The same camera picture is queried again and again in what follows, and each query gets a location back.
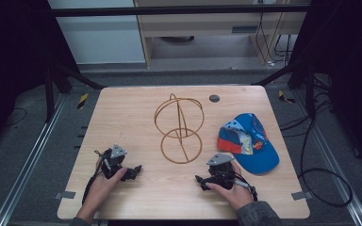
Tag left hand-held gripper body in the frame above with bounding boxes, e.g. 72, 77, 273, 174
94, 143, 130, 181

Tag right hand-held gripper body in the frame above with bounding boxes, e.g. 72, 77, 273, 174
205, 153, 238, 191

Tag blue and orange cap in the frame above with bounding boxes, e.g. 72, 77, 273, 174
217, 112, 281, 176

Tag gold wire hat stand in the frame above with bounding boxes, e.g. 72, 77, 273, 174
153, 92, 206, 165

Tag person's right hand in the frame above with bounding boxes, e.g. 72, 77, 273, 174
205, 161, 255, 212

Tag person's left hand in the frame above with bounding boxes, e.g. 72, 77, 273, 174
80, 167, 128, 218

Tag grey tape piece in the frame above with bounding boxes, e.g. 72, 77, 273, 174
54, 190, 77, 201
290, 190, 314, 202

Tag yellow and black tape strip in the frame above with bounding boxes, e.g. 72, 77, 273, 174
277, 89, 296, 105
76, 92, 90, 111

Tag white cabinet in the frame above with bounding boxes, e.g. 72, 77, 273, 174
47, 0, 148, 66

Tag light wooden desk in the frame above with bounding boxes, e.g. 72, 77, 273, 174
133, 0, 313, 69

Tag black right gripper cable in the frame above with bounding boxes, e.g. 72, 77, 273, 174
233, 178, 259, 202

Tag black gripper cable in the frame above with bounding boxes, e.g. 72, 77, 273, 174
81, 149, 106, 205
233, 178, 259, 202

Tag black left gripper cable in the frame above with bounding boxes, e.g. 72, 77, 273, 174
81, 149, 106, 205

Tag metal floor rail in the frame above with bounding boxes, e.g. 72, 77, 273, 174
293, 89, 362, 226
0, 93, 68, 226

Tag black frame leg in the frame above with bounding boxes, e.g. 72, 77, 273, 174
259, 57, 318, 121
42, 60, 107, 124

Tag thin black floor cable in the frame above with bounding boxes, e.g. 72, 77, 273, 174
3, 106, 28, 127

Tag black looped floor cable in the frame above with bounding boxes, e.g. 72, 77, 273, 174
278, 89, 354, 208

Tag black hanging desk cables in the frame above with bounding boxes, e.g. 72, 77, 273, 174
254, 11, 294, 68

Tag black frame crossbar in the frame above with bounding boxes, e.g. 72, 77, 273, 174
48, 3, 313, 18

